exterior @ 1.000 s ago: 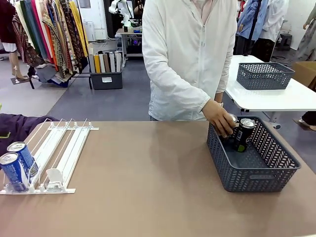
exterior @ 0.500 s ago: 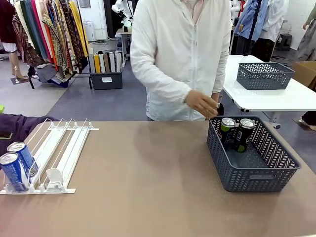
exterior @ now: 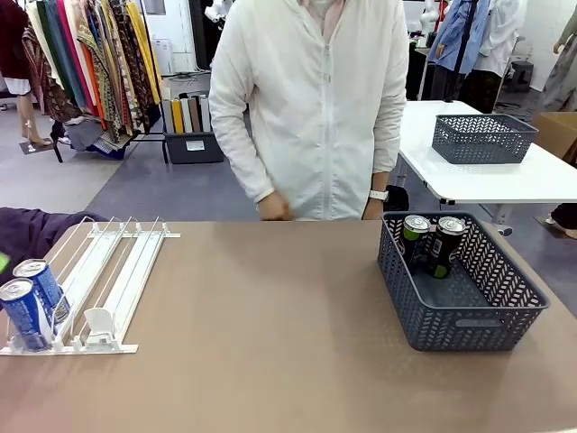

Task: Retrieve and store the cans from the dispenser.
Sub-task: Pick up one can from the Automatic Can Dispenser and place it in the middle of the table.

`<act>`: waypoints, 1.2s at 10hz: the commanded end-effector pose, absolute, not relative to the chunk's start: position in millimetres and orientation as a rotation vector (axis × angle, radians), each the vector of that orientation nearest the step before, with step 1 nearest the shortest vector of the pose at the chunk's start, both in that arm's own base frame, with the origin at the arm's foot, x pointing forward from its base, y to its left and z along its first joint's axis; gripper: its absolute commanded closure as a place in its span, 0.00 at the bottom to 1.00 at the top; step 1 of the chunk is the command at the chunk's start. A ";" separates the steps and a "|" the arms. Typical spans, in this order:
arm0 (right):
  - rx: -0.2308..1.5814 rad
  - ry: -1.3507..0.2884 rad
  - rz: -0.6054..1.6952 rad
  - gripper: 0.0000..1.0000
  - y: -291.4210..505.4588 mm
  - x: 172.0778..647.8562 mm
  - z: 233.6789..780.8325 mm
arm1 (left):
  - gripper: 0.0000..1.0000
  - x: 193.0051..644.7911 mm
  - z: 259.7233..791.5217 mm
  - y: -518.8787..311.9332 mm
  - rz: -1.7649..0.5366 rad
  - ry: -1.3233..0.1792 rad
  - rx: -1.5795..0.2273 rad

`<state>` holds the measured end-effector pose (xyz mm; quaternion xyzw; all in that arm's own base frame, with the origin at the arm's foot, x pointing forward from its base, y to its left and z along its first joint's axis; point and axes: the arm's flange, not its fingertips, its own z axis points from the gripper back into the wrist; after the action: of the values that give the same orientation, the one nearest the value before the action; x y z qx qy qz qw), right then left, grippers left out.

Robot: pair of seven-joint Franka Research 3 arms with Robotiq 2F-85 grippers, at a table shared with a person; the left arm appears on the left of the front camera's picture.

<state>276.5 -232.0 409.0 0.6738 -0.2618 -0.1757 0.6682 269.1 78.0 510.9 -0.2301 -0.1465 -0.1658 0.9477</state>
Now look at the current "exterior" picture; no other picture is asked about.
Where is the white floor appliance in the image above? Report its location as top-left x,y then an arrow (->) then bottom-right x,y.
151,38 -> 175,77

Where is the white wire can dispenser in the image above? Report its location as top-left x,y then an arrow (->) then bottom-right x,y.
0,215 -> 182,357

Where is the dark plastic storage bin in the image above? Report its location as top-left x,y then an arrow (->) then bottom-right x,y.
162,130 -> 225,165

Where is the white fabric board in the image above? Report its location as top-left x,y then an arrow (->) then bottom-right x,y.
179,97 -> 194,134

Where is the person's right hand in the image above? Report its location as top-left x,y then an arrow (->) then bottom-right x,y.
256,191 -> 293,222

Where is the mannequin in blue shirt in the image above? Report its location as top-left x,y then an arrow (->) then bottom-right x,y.
426,0 -> 493,106

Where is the mannequin in grey green dress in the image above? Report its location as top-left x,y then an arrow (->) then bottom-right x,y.
539,7 -> 577,114

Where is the brown cardboard box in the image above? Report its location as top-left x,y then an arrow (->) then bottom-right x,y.
531,111 -> 577,167

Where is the black green drink can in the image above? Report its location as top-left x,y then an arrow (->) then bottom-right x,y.
425,216 -> 467,280
401,215 -> 435,268

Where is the pink inner shirt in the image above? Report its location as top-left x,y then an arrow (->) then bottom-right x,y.
298,0 -> 349,33

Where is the person's left hand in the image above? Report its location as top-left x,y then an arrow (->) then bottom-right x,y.
362,198 -> 388,222

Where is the grey fabric board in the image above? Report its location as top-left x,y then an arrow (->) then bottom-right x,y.
198,93 -> 213,134
160,97 -> 175,135

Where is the yellow fabric board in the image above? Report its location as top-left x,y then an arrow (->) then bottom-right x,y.
171,97 -> 185,135

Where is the white folding table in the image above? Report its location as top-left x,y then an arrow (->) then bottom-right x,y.
395,99 -> 577,235

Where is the rack of colourful patterned garments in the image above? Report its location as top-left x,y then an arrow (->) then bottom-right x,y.
24,0 -> 164,164

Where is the black step stool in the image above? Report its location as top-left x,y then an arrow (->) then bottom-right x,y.
511,60 -> 536,95

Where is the person in white shirt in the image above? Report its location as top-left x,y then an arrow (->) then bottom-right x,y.
207,0 -> 410,222

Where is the mannequin in white coat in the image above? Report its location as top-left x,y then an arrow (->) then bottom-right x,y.
468,0 -> 529,115

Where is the grey woven plastic basket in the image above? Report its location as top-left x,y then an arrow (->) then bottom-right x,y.
377,210 -> 552,354
431,113 -> 540,165

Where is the dark purple cloth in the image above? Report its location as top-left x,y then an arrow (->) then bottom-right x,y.
0,206 -> 109,277

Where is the blue soda can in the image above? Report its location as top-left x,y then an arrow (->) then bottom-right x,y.
0,277 -> 55,354
12,258 -> 72,337

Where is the brown fabric board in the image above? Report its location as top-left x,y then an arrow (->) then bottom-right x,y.
188,95 -> 202,134

